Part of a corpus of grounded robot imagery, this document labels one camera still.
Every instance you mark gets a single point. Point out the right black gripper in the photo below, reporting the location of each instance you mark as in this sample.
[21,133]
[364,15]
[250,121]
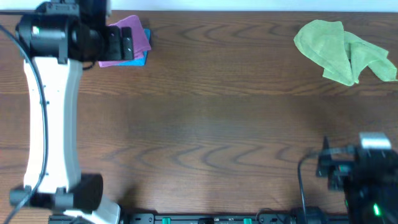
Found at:
[334,165]

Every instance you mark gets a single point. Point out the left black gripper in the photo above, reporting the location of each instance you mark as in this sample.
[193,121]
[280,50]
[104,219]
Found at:
[113,43]

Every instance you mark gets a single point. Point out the purple microfiber cloth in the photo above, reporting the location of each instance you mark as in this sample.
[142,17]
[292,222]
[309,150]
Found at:
[140,41]

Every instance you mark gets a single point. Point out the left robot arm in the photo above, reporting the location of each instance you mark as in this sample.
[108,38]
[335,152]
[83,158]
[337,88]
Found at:
[59,41]

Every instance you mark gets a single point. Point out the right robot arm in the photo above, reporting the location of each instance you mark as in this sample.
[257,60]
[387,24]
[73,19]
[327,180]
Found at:
[368,204]

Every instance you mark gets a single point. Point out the folded purple cloth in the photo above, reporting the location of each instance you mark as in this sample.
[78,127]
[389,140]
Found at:
[110,63]

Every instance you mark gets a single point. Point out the folded blue cloth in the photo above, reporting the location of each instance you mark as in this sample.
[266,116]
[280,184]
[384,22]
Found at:
[141,61]

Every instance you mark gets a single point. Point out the green microfiber cloth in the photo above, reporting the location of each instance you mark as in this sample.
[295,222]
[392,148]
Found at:
[342,54]

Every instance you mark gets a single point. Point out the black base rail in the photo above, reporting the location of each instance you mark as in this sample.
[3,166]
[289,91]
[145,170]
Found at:
[264,218]

